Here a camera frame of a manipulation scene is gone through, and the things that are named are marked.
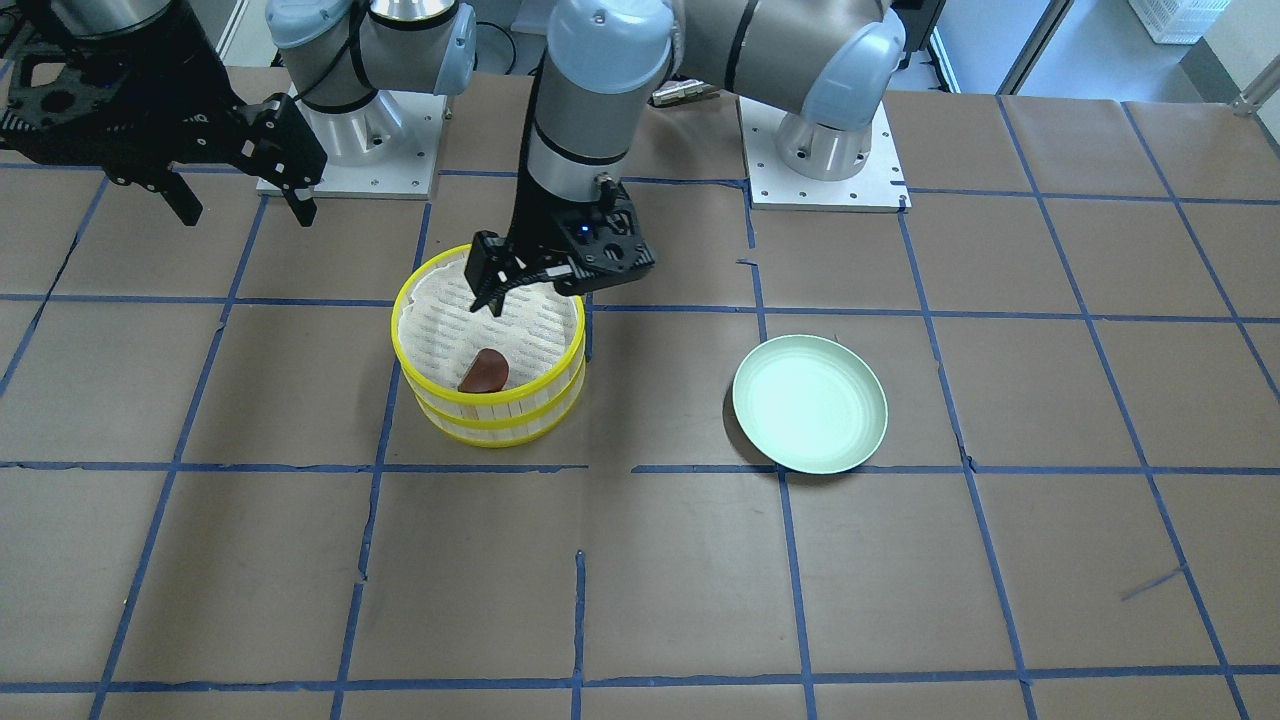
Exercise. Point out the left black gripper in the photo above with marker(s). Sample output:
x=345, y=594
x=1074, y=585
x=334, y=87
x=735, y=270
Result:
x=530, y=232

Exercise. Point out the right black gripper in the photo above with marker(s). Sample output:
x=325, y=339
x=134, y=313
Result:
x=190, y=75

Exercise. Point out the yellow steamer layer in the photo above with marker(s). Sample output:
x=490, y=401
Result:
x=435, y=336
x=502, y=425

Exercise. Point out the brown bun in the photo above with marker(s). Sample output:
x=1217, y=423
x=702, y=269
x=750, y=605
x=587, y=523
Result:
x=487, y=373

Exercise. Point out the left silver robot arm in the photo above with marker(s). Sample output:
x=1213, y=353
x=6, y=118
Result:
x=824, y=64

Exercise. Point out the light green plate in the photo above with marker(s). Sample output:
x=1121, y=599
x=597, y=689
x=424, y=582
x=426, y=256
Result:
x=810, y=404

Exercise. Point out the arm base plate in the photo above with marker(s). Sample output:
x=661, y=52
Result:
x=795, y=165
x=387, y=150

